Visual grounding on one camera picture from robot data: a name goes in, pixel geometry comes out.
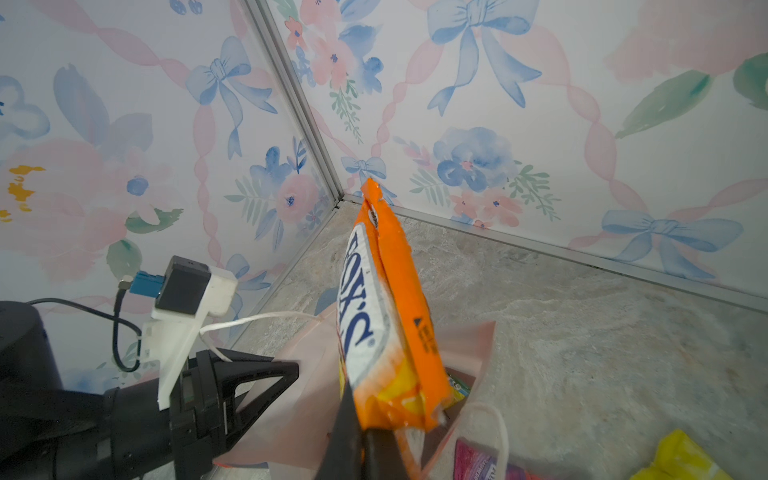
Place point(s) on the yellow chips snack bag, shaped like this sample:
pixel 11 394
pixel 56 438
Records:
pixel 685 455

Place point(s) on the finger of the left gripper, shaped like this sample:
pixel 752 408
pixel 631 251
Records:
pixel 246 386

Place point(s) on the orange Fox's fruits candy bag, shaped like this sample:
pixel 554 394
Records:
pixel 390 324

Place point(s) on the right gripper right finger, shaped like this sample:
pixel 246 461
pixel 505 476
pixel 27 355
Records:
pixel 382 459

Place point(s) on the green snack bag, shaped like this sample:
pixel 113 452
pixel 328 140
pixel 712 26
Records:
pixel 460 390

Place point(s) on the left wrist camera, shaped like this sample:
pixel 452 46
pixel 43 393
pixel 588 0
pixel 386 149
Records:
pixel 184 296

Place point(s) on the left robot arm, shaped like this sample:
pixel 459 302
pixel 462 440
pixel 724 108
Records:
pixel 48 432

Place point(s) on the red paper gift bag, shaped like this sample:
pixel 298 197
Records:
pixel 295 430

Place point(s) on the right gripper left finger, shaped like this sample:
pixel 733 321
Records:
pixel 343 459

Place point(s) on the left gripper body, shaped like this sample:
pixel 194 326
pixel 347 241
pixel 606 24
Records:
pixel 124 434

